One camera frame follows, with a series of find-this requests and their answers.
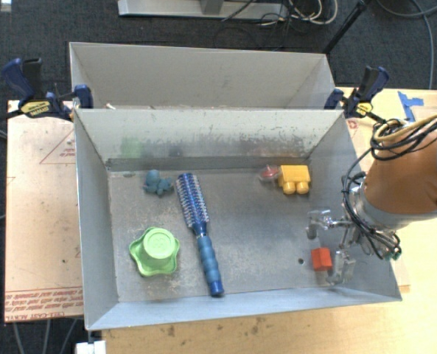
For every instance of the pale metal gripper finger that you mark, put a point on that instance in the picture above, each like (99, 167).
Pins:
(341, 269)
(315, 223)

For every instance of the red-orange block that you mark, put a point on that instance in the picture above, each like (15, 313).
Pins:
(321, 259)

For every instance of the yellow toy block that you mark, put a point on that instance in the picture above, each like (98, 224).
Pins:
(293, 179)

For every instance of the grey metal bin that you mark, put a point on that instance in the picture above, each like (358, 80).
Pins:
(240, 234)

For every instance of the blue hairbrush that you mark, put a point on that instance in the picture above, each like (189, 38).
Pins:
(199, 216)

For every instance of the green star-shaped cup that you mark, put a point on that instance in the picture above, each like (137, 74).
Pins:
(155, 251)

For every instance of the blue toy animal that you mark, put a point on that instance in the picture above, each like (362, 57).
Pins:
(156, 184)

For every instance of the brown cardboard board, red print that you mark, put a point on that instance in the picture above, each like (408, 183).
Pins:
(41, 216)

